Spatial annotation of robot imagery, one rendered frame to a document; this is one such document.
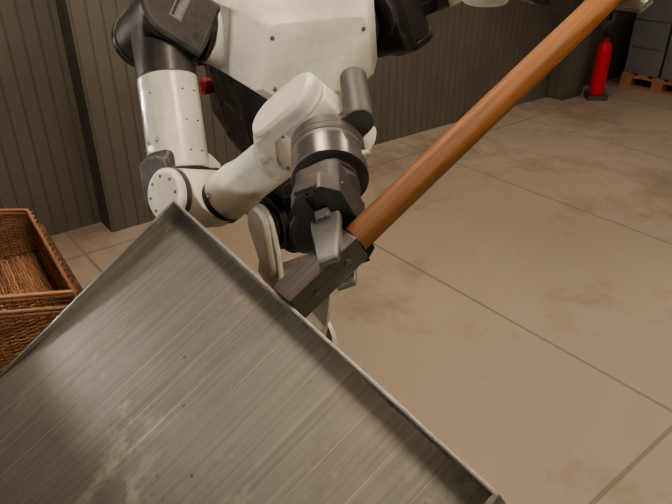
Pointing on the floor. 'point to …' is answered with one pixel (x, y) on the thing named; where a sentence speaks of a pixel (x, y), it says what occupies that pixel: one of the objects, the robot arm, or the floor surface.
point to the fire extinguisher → (600, 71)
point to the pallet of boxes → (651, 49)
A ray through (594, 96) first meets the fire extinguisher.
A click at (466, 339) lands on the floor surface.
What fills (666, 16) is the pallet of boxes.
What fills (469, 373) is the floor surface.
